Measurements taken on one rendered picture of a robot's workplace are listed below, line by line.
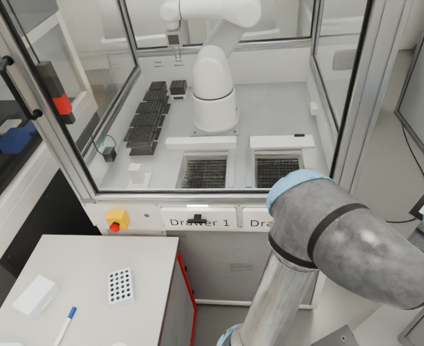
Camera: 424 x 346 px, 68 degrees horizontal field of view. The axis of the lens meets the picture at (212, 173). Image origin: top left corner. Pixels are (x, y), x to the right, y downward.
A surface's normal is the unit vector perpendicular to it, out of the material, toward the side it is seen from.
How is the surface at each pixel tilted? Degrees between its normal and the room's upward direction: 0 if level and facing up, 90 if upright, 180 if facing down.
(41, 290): 0
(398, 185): 0
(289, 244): 65
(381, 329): 5
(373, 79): 90
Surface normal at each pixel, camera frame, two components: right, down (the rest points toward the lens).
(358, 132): -0.09, 0.69
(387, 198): -0.11, -0.72
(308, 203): -0.62, -0.53
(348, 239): -0.44, -0.31
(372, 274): -0.24, 0.23
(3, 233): 0.99, -0.01
